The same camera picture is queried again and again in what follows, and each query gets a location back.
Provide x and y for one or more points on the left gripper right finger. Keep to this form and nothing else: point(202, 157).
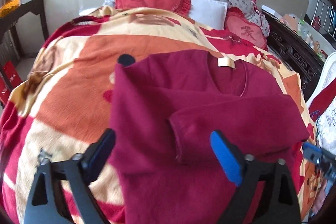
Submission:
point(278, 201)

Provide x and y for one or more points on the orange red patterned blanket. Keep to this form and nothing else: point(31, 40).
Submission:
point(73, 74)

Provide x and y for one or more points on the yellow plastic basket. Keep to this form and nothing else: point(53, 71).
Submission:
point(9, 7)

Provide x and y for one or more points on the dark carved wooden headboard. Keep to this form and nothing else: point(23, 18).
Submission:
point(295, 53)

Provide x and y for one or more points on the dark wooden side table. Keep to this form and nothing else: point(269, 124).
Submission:
point(23, 33)

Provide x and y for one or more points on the maroon fleece sweatshirt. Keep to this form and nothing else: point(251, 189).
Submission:
point(164, 109)

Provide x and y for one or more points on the right red heart pillow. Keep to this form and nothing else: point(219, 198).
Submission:
point(237, 24)

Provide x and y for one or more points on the red box on floor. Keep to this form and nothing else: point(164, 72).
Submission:
point(14, 79)

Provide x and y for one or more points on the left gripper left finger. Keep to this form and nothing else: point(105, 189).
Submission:
point(46, 202)

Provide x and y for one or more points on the white pillow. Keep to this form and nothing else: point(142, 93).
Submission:
point(209, 12)

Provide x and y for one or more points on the white embroidered garment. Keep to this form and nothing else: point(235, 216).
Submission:
point(322, 106)

